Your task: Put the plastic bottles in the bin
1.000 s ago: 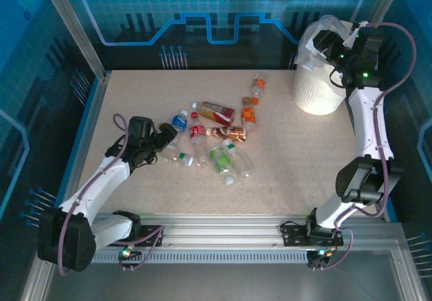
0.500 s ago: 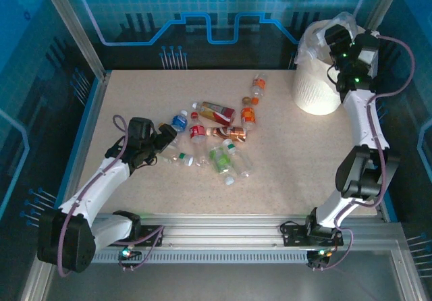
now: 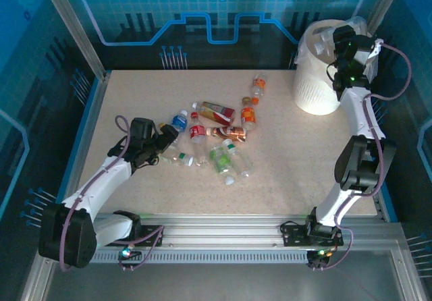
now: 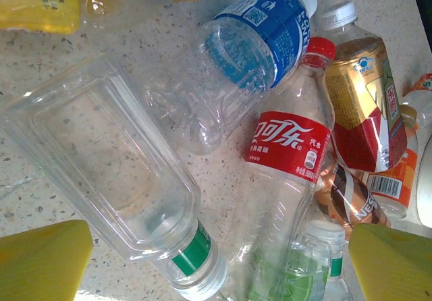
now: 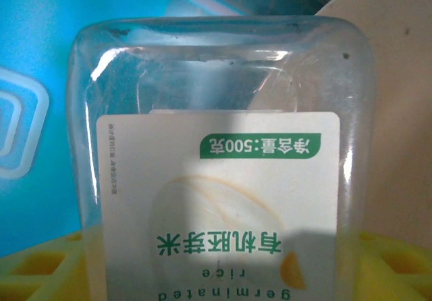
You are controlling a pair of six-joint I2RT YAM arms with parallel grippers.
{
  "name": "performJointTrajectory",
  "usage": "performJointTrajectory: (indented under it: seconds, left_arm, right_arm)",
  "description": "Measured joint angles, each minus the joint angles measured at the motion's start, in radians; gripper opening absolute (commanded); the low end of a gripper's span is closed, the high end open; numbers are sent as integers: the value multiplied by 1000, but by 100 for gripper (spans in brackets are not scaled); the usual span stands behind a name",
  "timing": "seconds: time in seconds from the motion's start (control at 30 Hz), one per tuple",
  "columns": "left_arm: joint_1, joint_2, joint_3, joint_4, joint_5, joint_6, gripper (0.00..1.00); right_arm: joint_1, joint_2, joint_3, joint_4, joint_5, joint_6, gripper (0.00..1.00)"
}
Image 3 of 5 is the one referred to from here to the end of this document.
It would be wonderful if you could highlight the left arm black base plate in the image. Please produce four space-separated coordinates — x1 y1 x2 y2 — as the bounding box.
111 225 165 248

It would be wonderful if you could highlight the brushed steel panel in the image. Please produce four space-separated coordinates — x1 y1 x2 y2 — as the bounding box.
43 263 406 301

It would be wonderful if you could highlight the red label cola bottle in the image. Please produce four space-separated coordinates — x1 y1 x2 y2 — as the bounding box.
188 111 209 167

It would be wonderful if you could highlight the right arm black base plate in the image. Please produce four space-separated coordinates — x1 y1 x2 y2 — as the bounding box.
280 222 344 248

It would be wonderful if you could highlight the aluminium cross beam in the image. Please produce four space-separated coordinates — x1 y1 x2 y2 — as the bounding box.
43 213 404 252

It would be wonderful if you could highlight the short clear bottle green ring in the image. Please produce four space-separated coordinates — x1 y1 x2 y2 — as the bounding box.
161 151 195 167

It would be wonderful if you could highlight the slotted grey cable duct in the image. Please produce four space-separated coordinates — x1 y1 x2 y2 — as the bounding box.
89 250 394 265

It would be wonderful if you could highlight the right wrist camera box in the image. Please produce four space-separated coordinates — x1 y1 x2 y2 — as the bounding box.
352 34 384 67

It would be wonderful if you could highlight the blue label water bottle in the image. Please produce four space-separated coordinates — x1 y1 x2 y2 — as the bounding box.
170 109 189 146

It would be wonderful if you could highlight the clear plastic bin liner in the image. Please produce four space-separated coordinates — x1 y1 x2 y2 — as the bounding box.
294 16 381 89

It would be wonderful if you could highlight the aluminium frame post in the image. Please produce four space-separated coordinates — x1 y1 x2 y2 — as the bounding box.
350 0 406 35
37 0 111 81

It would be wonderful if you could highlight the orange-capped orange label bottle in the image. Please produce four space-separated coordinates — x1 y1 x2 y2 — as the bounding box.
251 73 268 105

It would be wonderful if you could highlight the small lit circuit board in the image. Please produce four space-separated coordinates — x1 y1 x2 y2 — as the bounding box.
119 245 142 260
306 248 333 268

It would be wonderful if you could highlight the green label clear bottle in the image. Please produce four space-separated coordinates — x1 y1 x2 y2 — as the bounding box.
209 145 236 186

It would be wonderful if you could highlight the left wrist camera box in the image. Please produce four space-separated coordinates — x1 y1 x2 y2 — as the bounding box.
129 117 156 140

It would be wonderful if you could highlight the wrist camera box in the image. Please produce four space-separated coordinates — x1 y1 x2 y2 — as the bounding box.
352 34 384 67
129 117 156 140

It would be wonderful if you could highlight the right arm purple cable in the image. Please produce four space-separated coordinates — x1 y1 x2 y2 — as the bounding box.
308 43 412 271

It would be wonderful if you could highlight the white plastic bin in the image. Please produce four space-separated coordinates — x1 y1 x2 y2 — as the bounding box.
292 19 379 116

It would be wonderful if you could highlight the brown-capped orange label bottle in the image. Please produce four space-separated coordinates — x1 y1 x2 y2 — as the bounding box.
240 97 258 132

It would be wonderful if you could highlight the aluminium table side rail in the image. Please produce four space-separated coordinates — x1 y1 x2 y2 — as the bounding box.
371 189 392 221
60 71 111 214

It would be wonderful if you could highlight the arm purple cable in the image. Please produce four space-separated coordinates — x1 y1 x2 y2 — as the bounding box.
308 43 412 271
59 114 165 272

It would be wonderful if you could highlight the green-capped clear bottle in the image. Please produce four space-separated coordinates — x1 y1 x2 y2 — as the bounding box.
221 138 253 177

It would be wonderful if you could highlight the red yellow juice bottle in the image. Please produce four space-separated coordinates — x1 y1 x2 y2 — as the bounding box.
192 101 237 126

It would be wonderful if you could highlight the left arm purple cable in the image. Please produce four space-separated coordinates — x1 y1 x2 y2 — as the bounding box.
59 114 165 272

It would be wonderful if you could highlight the copper brown label bottle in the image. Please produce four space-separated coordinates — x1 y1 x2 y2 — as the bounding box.
205 126 248 143

